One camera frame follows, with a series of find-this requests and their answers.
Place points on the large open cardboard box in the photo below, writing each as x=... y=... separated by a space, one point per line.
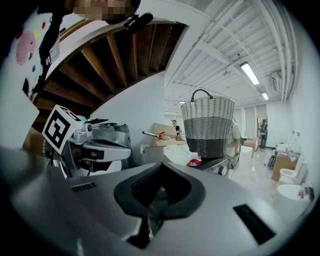
x=162 y=143

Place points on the short ceiling lamp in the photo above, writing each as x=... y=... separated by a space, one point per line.
x=265 y=95

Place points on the white toilet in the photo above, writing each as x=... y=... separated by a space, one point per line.
x=292 y=172

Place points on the small dark tablet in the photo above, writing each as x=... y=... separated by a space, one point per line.
x=311 y=193

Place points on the small red object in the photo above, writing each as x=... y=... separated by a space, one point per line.
x=193 y=163

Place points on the white wall socket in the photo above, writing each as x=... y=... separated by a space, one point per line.
x=295 y=133

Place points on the tall pale metallic appliance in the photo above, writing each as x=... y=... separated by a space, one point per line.
x=123 y=136

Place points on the person's face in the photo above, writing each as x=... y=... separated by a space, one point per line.
x=100 y=10

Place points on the brown cardboard box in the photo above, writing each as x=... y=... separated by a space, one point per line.
x=281 y=167

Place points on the white crumpled cloth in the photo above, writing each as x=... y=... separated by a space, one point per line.
x=177 y=153

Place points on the two-tone woven basket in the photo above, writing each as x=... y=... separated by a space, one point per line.
x=207 y=125

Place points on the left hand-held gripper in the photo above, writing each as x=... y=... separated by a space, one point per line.
x=58 y=130

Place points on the long ceiling lamp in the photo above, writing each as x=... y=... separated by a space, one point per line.
x=250 y=73

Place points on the person's left forearm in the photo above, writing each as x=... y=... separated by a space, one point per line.
x=32 y=140

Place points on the wooden staircase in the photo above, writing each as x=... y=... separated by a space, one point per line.
x=112 y=55

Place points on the person's white trousers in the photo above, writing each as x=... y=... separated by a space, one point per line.
x=15 y=120

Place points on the black head-worn camera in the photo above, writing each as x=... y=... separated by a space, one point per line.
x=138 y=22

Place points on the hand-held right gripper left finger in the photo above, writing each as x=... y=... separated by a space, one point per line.
x=87 y=212

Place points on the white ceiling pipes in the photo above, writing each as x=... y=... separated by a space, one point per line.
x=285 y=50

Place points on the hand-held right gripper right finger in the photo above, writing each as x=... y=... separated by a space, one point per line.
x=225 y=220

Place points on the white air conditioner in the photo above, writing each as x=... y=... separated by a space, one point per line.
x=276 y=80

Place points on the white round tub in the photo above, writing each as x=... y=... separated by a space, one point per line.
x=292 y=205

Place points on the metal tube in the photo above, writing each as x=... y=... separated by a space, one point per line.
x=150 y=134

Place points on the red plastic piece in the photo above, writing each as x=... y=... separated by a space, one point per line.
x=161 y=135

